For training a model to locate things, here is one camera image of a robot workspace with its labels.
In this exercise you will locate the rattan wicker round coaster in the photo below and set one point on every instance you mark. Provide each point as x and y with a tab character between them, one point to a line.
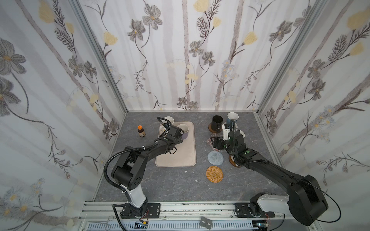
214	174

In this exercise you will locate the black cup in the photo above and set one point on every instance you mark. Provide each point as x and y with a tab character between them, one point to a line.
216	123

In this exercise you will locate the dark brown round wooden coaster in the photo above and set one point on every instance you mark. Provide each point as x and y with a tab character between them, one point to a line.
212	131

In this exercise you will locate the lavender white cup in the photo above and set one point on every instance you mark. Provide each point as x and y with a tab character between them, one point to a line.
185	129

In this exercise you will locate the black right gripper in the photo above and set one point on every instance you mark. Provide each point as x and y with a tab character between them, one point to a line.
220	141

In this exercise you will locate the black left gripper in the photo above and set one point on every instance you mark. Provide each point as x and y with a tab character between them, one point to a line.
176	136

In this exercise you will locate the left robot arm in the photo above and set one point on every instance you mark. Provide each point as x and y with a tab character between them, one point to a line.
125	169

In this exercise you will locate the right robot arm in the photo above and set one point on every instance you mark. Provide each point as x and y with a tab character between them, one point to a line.
304	201

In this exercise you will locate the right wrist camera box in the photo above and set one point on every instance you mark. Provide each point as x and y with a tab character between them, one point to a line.
226	129

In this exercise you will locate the aluminium frame rail base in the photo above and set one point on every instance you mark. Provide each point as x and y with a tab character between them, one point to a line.
186	216

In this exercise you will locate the grey-blue woven round coaster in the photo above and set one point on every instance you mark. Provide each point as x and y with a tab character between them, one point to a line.
215	158

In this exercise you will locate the beige plastic tray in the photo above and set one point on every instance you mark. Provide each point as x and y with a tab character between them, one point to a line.
185	155

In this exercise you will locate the pink flower silicone coaster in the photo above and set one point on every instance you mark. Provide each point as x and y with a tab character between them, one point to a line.
209	141

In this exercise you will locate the blue floral mug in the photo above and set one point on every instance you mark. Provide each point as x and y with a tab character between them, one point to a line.
231	115

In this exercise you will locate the white speckled mug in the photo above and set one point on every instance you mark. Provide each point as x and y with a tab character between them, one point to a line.
166	122

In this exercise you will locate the glossy brown round coaster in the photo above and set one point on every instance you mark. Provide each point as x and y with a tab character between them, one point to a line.
232	162

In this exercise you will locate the brown bottle orange cap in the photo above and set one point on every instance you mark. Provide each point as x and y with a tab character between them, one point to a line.
141	131

